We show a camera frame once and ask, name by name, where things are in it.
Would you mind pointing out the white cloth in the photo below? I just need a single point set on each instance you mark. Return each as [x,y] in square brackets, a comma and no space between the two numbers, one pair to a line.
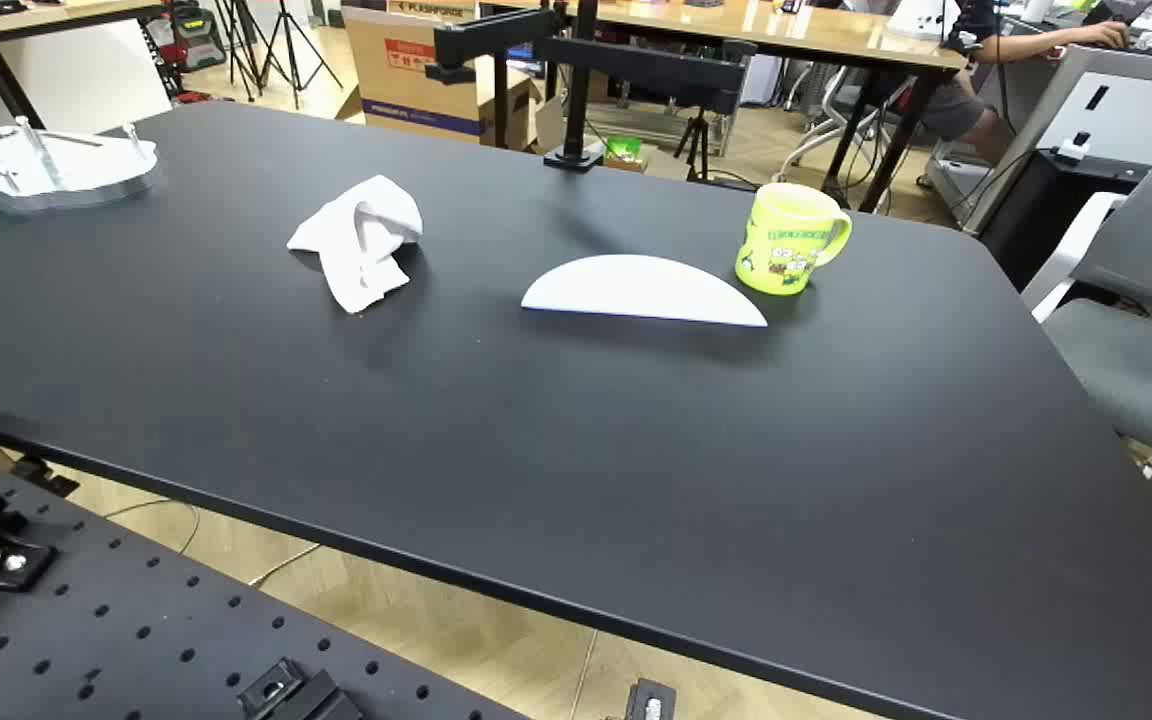
[356,242]

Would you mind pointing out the person forearm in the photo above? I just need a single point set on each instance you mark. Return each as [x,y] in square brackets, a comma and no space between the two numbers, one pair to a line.
[1013,48]

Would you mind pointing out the white semicircular plate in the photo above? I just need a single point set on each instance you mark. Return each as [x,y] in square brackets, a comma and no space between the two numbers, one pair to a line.
[641,288]

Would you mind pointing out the green yellow mug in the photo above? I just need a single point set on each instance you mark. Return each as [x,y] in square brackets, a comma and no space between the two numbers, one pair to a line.
[789,232]

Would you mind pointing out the cardboard box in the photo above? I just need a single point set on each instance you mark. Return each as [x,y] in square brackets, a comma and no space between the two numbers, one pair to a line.
[394,90]

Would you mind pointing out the wooden table with black legs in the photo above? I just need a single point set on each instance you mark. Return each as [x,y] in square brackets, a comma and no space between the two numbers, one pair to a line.
[806,34]

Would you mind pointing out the black perforated breadboard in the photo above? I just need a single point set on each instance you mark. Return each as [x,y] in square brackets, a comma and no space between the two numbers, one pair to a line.
[108,625]

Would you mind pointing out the black camera stand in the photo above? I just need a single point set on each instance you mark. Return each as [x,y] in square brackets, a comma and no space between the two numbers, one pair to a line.
[566,36]

